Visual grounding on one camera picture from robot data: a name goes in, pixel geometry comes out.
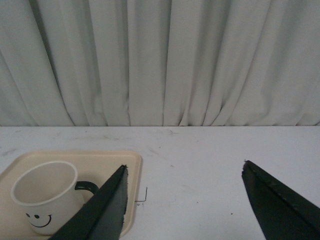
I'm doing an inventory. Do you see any beige square plastic plate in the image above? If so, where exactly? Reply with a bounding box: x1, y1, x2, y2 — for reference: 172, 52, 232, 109
0, 150, 142, 240

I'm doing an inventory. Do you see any white pleated curtain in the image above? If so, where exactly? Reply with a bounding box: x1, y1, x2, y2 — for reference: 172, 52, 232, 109
0, 0, 320, 127

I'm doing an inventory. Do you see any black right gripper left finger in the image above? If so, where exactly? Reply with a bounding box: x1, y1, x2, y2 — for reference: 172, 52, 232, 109
50, 165, 128, 240

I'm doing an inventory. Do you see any white smiley face mug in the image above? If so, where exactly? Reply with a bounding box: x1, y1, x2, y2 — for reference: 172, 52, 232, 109
10, 161, 99, 236

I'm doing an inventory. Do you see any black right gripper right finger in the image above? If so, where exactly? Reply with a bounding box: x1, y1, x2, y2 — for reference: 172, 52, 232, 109
241, 160, 320, 240

